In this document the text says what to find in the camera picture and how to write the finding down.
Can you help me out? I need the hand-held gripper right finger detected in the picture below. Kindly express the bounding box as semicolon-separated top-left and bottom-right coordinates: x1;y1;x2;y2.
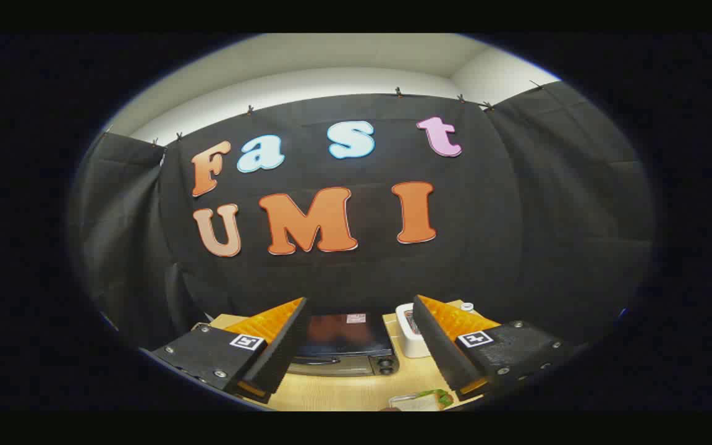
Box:
412;295;579;402

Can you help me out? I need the white pop-up toaster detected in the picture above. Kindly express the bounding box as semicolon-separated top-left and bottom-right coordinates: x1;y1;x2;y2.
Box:
395;303;432;359

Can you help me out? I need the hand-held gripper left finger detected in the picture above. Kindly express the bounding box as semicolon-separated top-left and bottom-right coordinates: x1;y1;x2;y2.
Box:
152;297;309;405

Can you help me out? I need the black backdrop cloth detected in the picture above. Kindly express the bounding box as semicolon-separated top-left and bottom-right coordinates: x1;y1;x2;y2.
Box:
69;80;656;354

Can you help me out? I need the row of small backdrop clips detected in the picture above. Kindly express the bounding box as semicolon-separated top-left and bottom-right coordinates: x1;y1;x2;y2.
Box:
103;79;545;148

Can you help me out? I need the black toaster oven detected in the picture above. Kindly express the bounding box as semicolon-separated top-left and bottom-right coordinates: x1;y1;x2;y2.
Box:
288;312;401;378

